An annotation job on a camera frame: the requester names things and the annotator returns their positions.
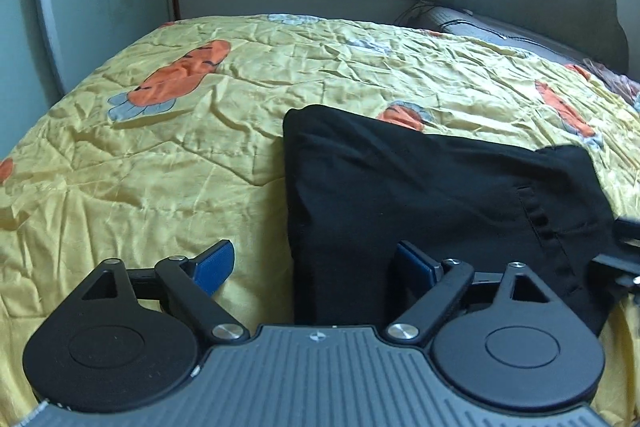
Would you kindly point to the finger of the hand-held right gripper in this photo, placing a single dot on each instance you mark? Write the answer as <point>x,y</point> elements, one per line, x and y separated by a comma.
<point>620,268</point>
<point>628,229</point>

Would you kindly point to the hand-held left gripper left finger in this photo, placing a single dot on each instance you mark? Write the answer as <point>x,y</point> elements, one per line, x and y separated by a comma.
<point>216,266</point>

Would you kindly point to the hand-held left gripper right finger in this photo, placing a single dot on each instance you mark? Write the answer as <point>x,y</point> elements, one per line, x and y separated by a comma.
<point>413,268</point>

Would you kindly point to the black pants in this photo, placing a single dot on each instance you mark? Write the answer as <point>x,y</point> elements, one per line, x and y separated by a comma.
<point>430,207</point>

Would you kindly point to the yellow carrot-print blanket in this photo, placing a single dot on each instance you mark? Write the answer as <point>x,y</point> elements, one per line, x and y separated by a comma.
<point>200,132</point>

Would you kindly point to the grey patterned pillow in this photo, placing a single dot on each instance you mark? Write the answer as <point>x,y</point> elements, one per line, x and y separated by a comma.
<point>480,27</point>

